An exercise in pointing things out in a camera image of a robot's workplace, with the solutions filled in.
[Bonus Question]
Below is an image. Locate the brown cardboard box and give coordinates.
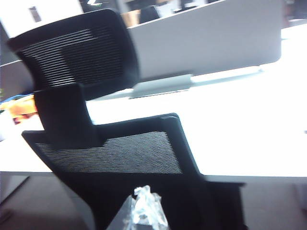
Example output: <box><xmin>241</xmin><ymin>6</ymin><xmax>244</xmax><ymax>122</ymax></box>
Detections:
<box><xmin>120</xmin><ymin>9</ymin><xmax>141</xmax><ymax>28</ymax></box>

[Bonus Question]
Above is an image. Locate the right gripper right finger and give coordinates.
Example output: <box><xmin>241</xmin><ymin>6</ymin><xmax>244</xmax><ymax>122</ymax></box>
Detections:
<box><xmin>133</xmin><ymin>185</ymin><xmax>169</xmax><ymax>230</ymax></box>

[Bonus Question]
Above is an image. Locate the black mesh office chair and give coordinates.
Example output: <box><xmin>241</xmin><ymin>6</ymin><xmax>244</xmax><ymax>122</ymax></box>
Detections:
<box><xmin>6</xmin><ymin>8</ymin><xmax>249</xmax><ymax>230</ymax></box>

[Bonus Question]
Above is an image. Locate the grey desk partition panel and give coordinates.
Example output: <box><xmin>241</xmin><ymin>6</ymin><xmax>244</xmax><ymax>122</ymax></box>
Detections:
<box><xmin>128</xmin><ymin>0</ymin><xmax>283</xmax><ymax>82</ymax></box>
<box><xmin>0</xmin><ymin>59</ymin><xmax>35</xmax><ymax>97</ymax></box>

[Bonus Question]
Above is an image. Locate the black background office chair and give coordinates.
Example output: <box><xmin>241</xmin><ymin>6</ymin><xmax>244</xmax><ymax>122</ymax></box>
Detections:
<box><xmin>139</xmin><ymin>5</ymin><xmax>161</xmax><ymax>24</ymax></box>

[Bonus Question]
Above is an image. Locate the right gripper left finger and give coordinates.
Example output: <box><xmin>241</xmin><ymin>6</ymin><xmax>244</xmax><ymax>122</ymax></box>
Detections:
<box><xmin>106</xmin><ymin>195</ymin><xmax>138</xmax><ymax>230</ymax></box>

